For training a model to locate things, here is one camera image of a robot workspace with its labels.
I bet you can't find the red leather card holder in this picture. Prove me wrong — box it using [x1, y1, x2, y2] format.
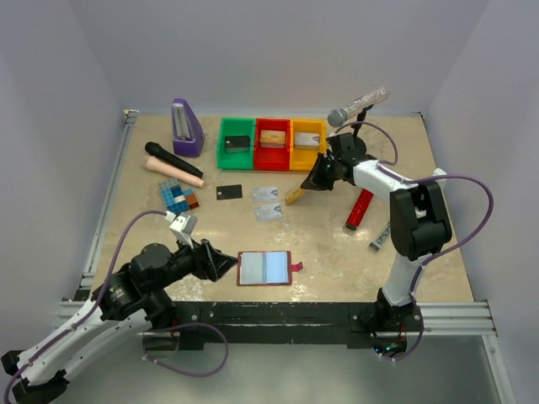
[237, 251, 303, 286]

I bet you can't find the gold card stack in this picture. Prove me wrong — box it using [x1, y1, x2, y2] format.
[259, 130, 287, 149]

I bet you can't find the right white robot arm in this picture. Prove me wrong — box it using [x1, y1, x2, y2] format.
[301, 132, 452, 333]

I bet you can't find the grey plastic strut piece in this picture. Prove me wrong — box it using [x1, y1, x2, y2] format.
[370, 223, 391, 252]

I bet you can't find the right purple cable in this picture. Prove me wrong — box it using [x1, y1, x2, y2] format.
[336, 120, 494, 304]

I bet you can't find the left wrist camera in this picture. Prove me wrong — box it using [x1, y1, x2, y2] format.
[165, 210, 198, 249]

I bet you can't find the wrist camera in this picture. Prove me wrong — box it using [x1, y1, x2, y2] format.
[165, 210, 198, 249]
[327, 135, 339, 150]

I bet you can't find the black card stack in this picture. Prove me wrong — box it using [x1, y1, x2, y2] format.
[224, 136, 251, 154]

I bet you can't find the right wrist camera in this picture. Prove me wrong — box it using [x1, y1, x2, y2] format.
[327, 135, 339, 150]

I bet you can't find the blue building block stack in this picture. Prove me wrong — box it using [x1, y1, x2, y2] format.
[158, 178, 200, 215]

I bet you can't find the pink microphone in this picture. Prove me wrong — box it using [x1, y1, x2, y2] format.
[145, 157, 205, 188]

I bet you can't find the black microphone stand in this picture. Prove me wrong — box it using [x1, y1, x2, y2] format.
[338, 105, 373, 162]

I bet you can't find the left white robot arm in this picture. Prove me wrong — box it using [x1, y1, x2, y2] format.
[2, 240, 237, 403]

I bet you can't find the silver credit card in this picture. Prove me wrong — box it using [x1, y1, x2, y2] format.
[252, 187, 279, 202]

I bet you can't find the red plastic bin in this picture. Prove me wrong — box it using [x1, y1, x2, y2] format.
[253, 118, 291, 172]

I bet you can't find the silver glitter microphone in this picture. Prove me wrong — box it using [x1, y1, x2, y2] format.
[327, 87, 389, 128]

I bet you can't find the silver card stack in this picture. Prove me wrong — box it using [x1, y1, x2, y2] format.
[294, 132, 320, 150]

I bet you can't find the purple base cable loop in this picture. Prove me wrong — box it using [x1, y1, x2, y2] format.
[141, 322, 230, 376]

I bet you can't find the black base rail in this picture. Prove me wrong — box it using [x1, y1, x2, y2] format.
[125, 300, 426, 352]

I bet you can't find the yellow plastic bin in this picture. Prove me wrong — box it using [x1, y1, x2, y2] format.
[289, 119, 327, 172]

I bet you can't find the white metronome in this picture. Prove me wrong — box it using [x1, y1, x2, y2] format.
[430, 168, 447, 185]

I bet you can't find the red glitter microphone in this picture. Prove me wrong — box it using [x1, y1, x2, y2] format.
[345, 189, 373, 231]

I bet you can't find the green plastic bin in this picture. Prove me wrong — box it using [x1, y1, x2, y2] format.
[216, 117, 255, 170]

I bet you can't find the black microphone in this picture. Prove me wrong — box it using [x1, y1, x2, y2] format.
[144, 141, 203, 178]

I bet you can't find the purple metronome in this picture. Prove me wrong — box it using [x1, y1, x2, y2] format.
[171, 98, 205, 157]

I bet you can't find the black credit card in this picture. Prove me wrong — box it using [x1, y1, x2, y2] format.
[216, 184, 243, 200]

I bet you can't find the gold credit card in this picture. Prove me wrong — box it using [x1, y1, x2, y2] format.
[285, 188, 304, 205]

